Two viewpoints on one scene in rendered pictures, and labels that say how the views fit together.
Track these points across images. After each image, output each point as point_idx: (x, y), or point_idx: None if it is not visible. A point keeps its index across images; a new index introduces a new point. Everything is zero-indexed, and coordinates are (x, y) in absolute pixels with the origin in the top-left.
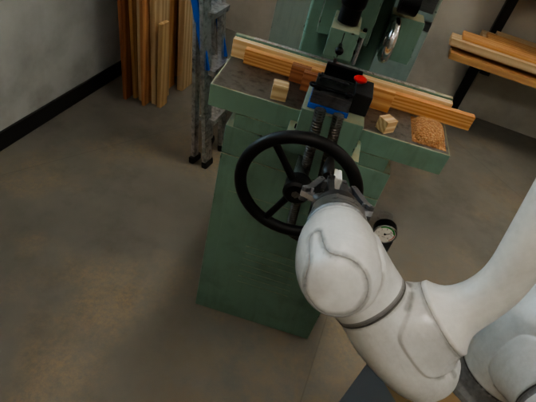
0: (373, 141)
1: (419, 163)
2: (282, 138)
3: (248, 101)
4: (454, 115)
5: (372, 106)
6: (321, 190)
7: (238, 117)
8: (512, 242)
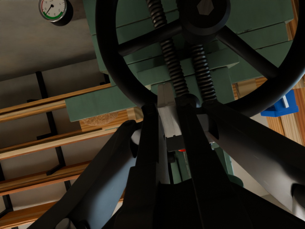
0: None
1: (86, 100)
2: (275, 97)
3: (279, 63)
4: (95, 126)
5: None
6: (203, 107)
7: (282, 37)
8: None
